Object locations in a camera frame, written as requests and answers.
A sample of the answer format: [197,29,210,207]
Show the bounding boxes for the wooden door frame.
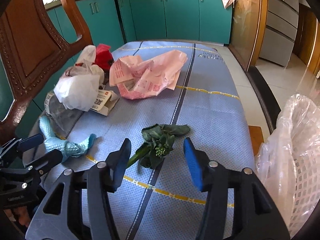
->
[228,0,268,72]

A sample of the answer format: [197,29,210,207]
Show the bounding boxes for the light blue knit rag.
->
[39,116,97,163]

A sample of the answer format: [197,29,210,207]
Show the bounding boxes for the blue patterned seat cloth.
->
[30,41,254,239]

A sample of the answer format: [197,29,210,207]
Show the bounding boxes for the person's left hand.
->
[4,206,31,228]

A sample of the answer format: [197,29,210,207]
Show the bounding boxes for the white cardboard box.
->
[90,89,119,116]

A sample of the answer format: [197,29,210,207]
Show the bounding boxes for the silver refrigerator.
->
[259,0,308,68]

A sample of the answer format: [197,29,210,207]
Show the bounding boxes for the white plastic bag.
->
[53,45,105,112]

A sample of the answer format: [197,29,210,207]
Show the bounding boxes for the green leafy vegetable scrap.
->
[127,124,191,170]

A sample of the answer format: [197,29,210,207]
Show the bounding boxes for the red plastic bag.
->
[94,44,114,72]

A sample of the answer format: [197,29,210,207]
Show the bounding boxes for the pink printed plastic bag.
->
[109,50,188,100]

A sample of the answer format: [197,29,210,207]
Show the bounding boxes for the carved brown wooden chair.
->
[1,0,93,144]

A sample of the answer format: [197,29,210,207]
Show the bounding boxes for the teal kitchen cabinets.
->
[1,0,232,131]

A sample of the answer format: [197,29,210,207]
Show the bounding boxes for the white basket with liner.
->
[255,93,319,237]

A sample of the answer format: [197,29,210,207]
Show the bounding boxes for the clear printed wrapper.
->
[44,90,83,138]

